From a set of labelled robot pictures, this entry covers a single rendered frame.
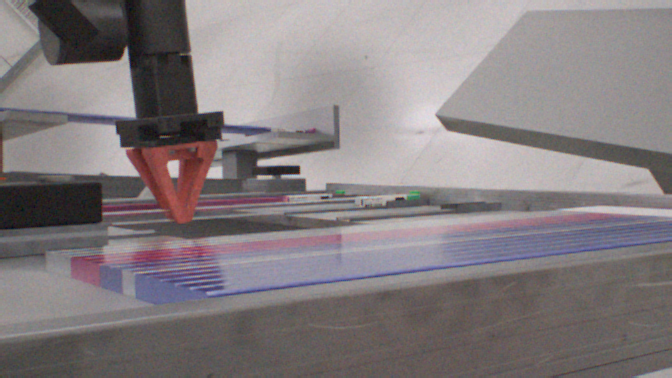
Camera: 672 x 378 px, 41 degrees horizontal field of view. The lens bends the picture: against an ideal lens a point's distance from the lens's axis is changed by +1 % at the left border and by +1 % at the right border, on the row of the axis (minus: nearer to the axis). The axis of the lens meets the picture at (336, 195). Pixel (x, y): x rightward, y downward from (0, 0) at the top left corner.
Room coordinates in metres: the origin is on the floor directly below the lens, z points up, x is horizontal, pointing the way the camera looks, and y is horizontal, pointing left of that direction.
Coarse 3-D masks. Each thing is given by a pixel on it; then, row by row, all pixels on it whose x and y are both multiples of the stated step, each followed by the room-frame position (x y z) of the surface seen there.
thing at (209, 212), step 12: (252, 204) 0.79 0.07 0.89; (264, 204) 0.79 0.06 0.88; (276, 204) 0.80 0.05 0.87; (288, 204) 0.80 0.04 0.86; (300, 204) 0.80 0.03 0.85; (312, 204) 0.81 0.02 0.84; (324, 204) 0.81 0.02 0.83; (336, 204) 0.82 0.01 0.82; (348, 204) 0.82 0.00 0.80; (360, 204) 0.82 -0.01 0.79; (108, 216) 0.75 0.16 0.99; (120, 216) 0.75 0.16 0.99; (132, 216) 0.75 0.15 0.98; (144, 216) 0.76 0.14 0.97; (156, 216) 0.76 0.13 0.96; (168, 216) 0.76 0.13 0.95; (204, 216) 0.77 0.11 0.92; (216, 216) 0.78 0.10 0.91; (228, 216) 0.78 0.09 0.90; (240, 216) 0.78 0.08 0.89
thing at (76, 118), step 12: (0, 108) 1.06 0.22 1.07; (12, 108) 1.06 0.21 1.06; (72, 120) 1.08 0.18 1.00; (84, 120) 1.09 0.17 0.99; (96, 120) 1.09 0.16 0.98; (108, 120) 1.10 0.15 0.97; (120, 120) 1.11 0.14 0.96; (228, 132) 1.16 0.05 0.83; (240, 132) 1.16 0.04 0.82; (252, 132) 1.17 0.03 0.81; (312, 132) 1.21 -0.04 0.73
